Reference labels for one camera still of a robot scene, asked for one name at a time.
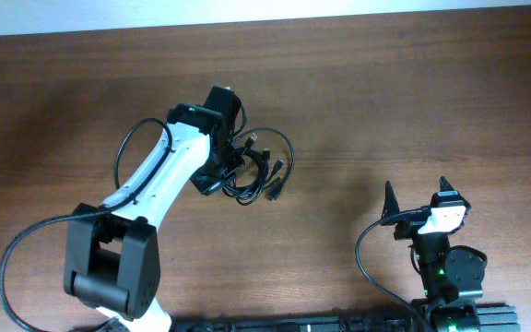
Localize black HDMI cable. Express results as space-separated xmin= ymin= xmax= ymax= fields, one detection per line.
xmin=221 ymin=147 xmax=286 ymax=207

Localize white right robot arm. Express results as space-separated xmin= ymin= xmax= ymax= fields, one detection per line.
xmin=381 ymin=176 xmax=488 ymax=331

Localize black thin USB cable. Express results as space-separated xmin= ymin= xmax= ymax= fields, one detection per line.
xmin=228 ymin=126 xmax=296 ymax=195

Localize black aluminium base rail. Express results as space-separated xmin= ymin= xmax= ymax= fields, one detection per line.
xmin=171 ymin=305 xmax=521 ymax=332

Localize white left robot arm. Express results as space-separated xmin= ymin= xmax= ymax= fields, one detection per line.
xmin=64 ymin=86 xmax=242 ymax=331

